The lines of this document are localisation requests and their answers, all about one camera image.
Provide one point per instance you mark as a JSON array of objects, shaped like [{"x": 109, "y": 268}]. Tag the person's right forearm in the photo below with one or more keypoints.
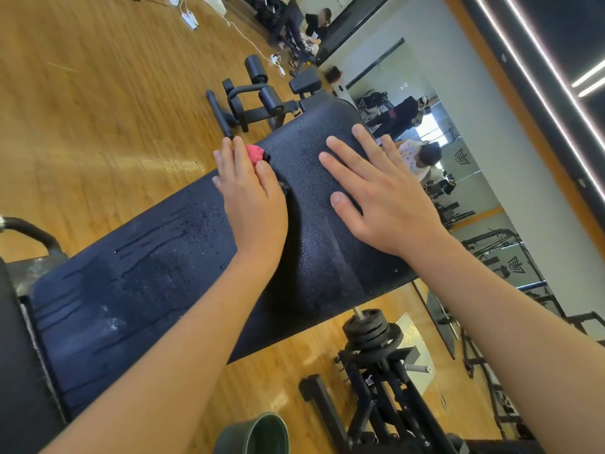
[{"x": 529, "y": 345}]

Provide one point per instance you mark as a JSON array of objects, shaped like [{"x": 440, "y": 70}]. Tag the black wall screen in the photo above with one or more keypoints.
[{"x": 359, "y": 19}]

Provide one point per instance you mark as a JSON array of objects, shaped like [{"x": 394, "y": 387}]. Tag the person's right hand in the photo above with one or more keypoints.
[{"x": 392, "y": 203}]

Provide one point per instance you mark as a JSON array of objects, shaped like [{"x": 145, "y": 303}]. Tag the black gym machine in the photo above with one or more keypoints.
[{"x": 260, "y": 99}]

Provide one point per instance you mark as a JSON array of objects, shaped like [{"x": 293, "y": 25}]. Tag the pink cleaning cloth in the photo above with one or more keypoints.
[{"x": 256, "y": 153}]

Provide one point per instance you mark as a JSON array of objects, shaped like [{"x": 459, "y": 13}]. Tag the black dumbbell rack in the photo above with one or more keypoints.
[{"x": 274, "y": 9}]

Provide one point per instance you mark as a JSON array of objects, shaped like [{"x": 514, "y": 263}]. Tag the person's left hand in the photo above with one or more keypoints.
[{"x": 253, "y": 212}]

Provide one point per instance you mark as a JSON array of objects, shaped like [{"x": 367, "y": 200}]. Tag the black weight plate stack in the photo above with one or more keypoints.
[{"x": 371, "y": 329}]

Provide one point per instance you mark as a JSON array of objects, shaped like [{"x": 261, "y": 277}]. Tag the large wall mirror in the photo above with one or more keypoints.
[{"x": 463, "y": 198}]

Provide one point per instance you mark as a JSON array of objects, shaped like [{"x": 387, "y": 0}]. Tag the white box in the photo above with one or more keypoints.
[{"x": 215, "y": 4}]

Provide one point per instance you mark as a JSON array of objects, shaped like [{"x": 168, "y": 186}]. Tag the person's left forearm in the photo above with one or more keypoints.
[{"x": 161, "y": 373}]

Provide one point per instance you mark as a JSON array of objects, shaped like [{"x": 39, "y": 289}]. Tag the dark green plastic bucket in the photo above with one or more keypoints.
[{"x": 251, "y": 435}]

